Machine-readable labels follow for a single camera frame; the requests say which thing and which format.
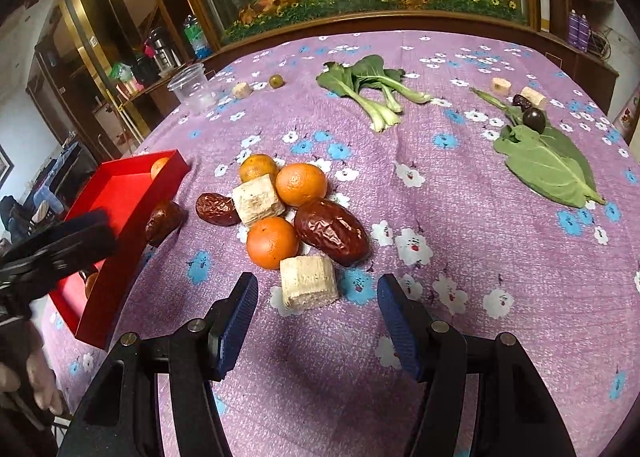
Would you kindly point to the dark purple plum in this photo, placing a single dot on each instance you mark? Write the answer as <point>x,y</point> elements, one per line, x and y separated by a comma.
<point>534,119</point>

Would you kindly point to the plastic water bottle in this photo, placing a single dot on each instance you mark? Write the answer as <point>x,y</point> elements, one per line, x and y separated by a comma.
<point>196,39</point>

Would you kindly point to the black jug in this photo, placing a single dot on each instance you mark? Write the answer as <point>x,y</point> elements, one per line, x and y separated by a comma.
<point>145,69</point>

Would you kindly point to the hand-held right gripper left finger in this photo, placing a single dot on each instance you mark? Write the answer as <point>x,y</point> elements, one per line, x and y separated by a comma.
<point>237,322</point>

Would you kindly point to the framed wall picture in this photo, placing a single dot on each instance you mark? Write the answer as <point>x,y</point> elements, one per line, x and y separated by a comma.
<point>3,164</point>

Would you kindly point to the steel thermos flask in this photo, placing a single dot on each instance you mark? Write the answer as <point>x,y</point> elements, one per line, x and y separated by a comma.
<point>164,49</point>

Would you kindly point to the purple bottle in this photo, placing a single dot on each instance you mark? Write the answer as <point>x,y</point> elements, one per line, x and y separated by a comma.
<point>584,32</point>
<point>574,29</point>

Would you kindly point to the large green leaf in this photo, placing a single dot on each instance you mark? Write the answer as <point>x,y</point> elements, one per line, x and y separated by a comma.
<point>545,167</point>

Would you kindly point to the side table with clothes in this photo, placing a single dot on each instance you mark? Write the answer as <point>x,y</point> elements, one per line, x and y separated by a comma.
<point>65,172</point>

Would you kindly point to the red tray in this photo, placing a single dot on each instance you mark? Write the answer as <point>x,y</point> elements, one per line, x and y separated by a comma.
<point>120,197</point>

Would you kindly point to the small brown longan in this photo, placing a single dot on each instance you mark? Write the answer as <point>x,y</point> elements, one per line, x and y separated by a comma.
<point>276,81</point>

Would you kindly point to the clear plastic cup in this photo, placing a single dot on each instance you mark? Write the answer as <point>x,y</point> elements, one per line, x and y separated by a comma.
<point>192,87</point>

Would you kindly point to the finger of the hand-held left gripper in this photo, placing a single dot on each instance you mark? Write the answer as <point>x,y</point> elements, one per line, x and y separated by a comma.
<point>80,244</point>

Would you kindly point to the green packet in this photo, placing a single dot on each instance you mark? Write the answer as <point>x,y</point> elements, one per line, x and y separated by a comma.
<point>120,73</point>

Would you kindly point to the small dried red date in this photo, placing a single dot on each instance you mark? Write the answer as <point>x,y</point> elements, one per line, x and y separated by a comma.
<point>519,101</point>

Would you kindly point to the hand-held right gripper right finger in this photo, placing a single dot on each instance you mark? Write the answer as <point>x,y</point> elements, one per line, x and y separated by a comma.
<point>400,332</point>

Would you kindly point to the person's left hand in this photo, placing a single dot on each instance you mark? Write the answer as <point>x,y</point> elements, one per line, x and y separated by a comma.
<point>37,367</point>

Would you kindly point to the red wall poster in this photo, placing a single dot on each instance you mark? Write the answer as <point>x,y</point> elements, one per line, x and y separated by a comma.
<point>630,114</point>

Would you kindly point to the bok choy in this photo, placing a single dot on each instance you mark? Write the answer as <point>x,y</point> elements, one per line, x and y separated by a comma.
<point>410,93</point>
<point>382,112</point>

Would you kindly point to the yellowish green-tinged mandarin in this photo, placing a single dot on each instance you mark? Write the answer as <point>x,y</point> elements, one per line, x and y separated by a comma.
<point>258,166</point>

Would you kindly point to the orange mandarin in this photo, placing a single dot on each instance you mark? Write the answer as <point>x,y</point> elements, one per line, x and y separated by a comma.
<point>272,242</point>
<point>91,284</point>
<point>160,168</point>
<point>301,183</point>

